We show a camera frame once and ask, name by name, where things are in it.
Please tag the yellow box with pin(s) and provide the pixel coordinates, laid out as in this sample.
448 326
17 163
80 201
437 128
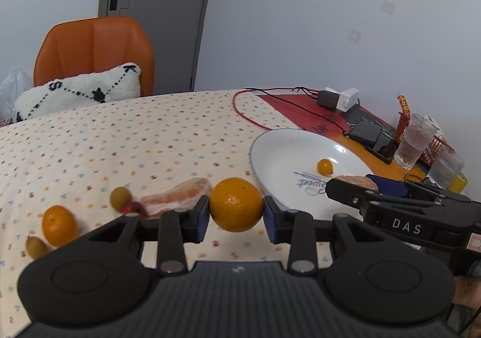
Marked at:
459 183

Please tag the white pillow black pattern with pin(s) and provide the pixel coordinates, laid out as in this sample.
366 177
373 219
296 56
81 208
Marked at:
75 88

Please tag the grey door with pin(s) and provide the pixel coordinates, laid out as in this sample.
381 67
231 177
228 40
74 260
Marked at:
165 22

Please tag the translucent plastic bag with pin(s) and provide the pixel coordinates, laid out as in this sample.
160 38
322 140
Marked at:
15 88

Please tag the red cherry tomato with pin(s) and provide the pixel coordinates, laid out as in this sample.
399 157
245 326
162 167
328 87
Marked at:
132 207

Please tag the red yellow packet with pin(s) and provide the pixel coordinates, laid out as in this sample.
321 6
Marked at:
404 103

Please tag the white oval plate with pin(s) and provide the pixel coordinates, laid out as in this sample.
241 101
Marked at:
285 157

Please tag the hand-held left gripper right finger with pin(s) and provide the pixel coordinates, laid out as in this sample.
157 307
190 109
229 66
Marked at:
270 223

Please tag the orange chair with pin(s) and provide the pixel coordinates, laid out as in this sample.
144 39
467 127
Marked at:
94 44

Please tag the white charger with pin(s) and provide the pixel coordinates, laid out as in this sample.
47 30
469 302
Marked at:
350 98

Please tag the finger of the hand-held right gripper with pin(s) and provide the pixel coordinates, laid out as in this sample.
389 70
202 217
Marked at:
390 185
344 191

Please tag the black phone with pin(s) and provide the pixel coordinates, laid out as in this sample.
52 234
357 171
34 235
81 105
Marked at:
383 149

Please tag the small orange tangerine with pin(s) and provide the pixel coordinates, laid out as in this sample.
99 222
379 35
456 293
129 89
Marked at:
59 225

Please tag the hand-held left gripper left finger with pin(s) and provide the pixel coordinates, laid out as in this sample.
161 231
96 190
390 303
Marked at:
203 219

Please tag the red orange printed mat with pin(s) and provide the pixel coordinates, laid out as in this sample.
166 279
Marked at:
297 108

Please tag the clear wrapped snack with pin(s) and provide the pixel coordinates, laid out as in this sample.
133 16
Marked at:
436 125

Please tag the dark grey charger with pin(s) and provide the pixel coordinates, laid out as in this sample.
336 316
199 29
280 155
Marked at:
327 98

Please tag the large orange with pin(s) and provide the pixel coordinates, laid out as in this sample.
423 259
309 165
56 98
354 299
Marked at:
236 204

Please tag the green round fruit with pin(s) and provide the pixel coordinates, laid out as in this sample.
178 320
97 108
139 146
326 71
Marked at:
120 198
35 247

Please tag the clear drinking glass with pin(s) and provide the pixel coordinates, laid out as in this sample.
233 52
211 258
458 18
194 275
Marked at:
445 169
415 140

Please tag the black power bank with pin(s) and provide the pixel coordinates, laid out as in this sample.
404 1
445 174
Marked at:
364 132

